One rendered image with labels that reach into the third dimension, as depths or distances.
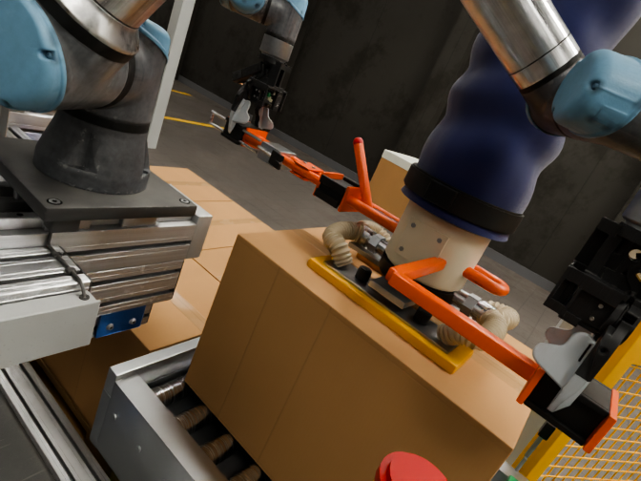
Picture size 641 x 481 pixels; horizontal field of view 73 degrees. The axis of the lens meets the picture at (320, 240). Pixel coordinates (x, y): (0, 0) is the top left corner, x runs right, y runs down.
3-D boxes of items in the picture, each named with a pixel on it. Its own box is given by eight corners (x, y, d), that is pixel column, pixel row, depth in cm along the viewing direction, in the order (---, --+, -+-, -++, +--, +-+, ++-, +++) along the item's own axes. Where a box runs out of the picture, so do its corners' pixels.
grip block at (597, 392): (594, 422, 52) (619, 391, 51) (589, 455, 45) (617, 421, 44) (528, 377, 56) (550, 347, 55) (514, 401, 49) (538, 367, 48)
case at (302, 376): (461, 488, 105) (552, 363, 92) (387, 615, 72) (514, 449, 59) (291, 338, 133) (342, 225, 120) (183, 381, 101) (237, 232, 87)
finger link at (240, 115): (234, 134, 105) (256, 103, 105) (219, 125, 108) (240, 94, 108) (240, 139, 108) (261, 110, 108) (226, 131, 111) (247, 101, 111)
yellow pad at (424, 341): (469, 359, 78) (484, 337, 76) (451, 376, 70) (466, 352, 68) (333, 261, 95) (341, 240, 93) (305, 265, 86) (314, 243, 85)
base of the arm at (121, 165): (64, 194, 54) (79, 118, 51) (13, 145, 61) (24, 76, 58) (166, 195, 67) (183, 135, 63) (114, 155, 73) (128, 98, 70)
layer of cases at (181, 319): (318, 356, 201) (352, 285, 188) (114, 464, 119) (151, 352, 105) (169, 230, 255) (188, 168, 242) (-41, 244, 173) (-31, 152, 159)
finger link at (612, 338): (569, 370, 48) (614, 306, 47) (586, 381, 47) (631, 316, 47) (573, 372, 44) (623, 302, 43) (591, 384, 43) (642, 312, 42)
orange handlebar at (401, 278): (562, 332, 76) (574, 316, 75) (529, 391, 51) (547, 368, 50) (236, 132, 121) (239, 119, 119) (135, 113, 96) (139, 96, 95)
